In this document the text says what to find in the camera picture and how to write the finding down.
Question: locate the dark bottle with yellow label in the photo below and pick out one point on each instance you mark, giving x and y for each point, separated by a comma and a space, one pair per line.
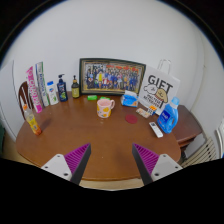
75, 90

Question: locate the pink mug with yellow fruit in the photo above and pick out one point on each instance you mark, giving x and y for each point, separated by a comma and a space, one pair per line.
104, 108

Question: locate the white remote control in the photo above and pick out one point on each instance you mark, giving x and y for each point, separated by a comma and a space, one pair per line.
155, 129

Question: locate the white radiator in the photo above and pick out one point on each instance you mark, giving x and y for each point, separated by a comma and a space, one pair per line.
200, 153

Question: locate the white printed gift bag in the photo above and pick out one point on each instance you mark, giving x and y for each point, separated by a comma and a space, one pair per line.
159, 88

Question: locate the orange-capped juice bottle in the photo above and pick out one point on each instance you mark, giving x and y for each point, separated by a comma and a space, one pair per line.
33, 123

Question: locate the tall pink printed box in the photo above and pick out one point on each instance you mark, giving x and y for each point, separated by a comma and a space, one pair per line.
34, 91

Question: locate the colourful puzzle cube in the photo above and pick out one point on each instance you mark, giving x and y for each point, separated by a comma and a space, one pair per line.
152, 110

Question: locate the blue tissue pack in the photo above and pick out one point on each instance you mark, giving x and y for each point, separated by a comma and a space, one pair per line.
129, 100

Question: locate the white shampoo bottle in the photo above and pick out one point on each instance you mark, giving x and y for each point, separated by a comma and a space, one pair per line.
52, 94

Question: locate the white flat board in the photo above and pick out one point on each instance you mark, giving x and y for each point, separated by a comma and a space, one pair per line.
7, 100

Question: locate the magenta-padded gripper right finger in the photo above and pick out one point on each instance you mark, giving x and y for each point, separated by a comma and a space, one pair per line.
147, 160

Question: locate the brown wooden side table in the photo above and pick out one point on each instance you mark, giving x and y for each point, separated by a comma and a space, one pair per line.
186, 126

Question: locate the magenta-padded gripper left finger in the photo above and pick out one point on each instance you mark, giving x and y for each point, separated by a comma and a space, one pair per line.
76, 160

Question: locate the tall white printed box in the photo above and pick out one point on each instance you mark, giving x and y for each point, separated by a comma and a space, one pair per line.
42, 83

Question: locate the dark blue pump bottle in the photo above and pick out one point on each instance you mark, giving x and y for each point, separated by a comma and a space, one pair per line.
62, 91

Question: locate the blue detergent bottle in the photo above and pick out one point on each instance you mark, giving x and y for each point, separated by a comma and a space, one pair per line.
168, 118

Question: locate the framed group picture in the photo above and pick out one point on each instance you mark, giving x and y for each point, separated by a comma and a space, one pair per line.
111, 77

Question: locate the brown wooden chair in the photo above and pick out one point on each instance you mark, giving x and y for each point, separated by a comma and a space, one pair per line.
23, 95

